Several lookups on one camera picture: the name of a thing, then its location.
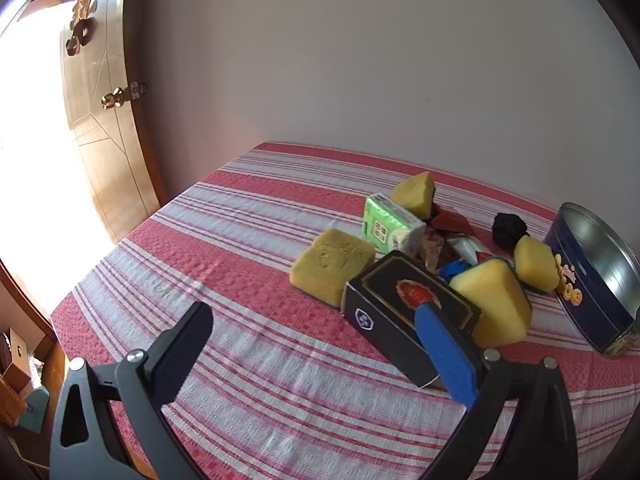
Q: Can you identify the rounded yellow sponge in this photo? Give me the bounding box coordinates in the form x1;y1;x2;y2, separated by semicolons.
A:
514;236;560;295

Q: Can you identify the black rectangular box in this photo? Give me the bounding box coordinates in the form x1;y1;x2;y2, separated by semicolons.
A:
341;250;482;388

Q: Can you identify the red striped tablecloth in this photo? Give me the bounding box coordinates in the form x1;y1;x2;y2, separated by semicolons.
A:
50;141;640;480

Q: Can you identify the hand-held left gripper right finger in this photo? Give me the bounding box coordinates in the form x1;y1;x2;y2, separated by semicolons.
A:
414;304;581;480

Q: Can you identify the white snack wrapper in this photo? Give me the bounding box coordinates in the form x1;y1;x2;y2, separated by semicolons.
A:
447;232;493;266

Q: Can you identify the cardboard box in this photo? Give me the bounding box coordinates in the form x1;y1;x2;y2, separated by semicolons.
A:
0;327;33;393

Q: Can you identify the round blue metal tin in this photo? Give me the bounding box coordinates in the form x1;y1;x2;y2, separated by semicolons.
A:
544;202;640;359

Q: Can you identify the small yellow green scouring sponge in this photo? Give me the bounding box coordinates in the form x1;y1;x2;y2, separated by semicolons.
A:
391;171;436;221

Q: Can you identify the green tissue pack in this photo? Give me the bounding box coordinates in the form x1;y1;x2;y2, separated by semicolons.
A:
361;193;427;257

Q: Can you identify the teal box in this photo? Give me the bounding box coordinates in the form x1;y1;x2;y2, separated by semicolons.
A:
17;385;51;435

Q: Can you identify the red snack packet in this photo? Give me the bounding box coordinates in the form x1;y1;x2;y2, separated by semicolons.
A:
432;211;471;235

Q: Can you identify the brown snack wrapper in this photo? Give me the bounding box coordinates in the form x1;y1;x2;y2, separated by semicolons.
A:
419;227;458;273

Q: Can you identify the door hanging ornament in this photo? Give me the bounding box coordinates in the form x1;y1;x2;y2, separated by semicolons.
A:
65;0;98;57

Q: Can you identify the large yellow green scouring sponge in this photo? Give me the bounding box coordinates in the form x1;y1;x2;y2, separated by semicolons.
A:
448;256;532;348

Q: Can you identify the wooden door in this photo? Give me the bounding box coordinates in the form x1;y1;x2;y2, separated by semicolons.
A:
50;0;168;246

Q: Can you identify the black yarn ball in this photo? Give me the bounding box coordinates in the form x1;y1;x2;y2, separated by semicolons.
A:
492;212;530;252

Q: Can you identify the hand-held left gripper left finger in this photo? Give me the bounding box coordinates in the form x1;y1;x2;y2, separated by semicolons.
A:
49;301;215;480

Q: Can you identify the large coarse yellow sponge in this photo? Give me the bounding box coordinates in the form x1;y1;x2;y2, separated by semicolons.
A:
290;228;376;309

